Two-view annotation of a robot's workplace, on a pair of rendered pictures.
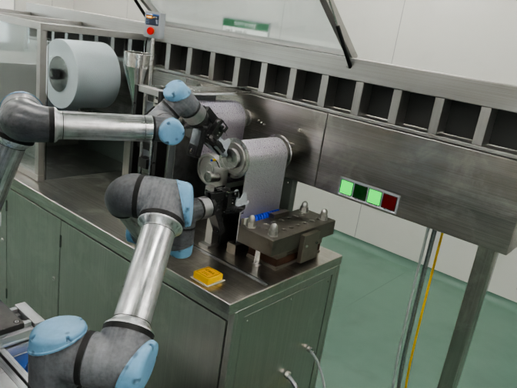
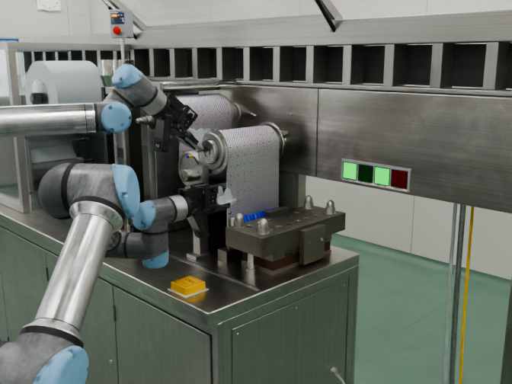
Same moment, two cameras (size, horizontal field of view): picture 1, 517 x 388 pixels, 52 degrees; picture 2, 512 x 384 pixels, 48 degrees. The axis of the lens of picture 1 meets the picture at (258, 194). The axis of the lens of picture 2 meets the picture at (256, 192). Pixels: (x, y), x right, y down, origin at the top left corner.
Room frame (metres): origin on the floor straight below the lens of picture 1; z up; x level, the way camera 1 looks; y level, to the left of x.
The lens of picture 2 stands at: (0.11, -0.26, 1.54)
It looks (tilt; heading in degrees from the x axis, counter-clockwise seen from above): 13 degrees down; 7
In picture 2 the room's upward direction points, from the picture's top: straight up
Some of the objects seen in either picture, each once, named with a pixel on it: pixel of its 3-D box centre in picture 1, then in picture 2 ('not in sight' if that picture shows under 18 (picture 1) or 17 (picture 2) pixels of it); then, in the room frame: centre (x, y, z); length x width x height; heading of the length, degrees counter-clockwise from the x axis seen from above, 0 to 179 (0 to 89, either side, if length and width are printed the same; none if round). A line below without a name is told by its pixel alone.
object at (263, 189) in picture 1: (262, 193); (254, 190); (1.92, -0.02, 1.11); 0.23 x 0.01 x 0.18; 142
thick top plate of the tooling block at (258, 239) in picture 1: (288, 229); (288, 228); (1.88, -0.13, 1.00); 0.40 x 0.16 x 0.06; 142
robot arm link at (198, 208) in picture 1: (185, 212); (153, 214); (1.61, 0.23, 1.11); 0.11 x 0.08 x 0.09; 142
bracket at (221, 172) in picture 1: (212, 208); (196, 212); (1.85, 0.16, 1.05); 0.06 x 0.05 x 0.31; 142
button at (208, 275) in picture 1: (208, 275); (187, 285); (1.58, 0.12, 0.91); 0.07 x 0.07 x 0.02; 52
